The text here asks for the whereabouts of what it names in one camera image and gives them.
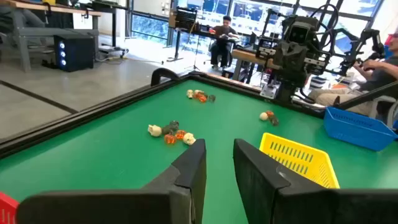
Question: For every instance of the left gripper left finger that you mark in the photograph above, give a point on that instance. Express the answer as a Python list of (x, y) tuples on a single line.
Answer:
[(186, 186)]

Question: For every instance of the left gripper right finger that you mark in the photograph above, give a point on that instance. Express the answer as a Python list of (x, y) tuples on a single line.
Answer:
[(264, 193)]

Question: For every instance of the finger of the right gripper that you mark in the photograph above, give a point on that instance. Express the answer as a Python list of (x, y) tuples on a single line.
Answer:
[(290, 65), (325, 67)]

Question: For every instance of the translucent grey skull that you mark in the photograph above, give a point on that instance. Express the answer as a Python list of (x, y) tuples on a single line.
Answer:
[(212, 98), (274, 120), (170, 127)]

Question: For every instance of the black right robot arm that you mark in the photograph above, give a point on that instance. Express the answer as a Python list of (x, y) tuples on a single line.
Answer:
[(284, 90)]

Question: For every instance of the wooden top table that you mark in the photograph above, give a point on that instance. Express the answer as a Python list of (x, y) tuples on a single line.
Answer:
[(245, 56)]

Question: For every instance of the yellow plastic basket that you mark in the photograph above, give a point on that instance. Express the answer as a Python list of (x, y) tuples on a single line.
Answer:
[(298, 155)]

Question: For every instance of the person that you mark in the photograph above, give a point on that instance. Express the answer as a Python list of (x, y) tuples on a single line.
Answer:
[(221, 34), (382, 74)]

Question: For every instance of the blue plastic basket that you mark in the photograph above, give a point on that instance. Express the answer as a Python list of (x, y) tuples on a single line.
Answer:
[(357, 130)]

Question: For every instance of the black equipment box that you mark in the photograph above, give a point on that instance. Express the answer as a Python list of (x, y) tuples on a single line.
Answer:
[(185, 17)]

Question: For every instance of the black computer tower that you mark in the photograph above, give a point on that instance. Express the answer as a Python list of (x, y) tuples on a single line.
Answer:
[(73, 51)]

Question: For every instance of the red plastic basket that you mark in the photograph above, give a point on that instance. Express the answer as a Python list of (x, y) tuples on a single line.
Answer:
[(6, 208)]

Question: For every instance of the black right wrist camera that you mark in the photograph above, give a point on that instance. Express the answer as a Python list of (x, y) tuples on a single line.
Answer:
[(299, 32)]

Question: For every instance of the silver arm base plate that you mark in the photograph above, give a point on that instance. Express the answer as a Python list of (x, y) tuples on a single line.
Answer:
[(269, 91)]

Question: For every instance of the black frame strut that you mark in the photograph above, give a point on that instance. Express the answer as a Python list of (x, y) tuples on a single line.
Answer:
[(367, 95)]

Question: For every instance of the black table edge frame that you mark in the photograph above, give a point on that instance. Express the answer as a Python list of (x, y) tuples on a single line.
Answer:
[(93, 112)]

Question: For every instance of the grey frame wooden desk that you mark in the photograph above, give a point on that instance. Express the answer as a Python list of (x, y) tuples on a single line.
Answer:
[(46, 32)]

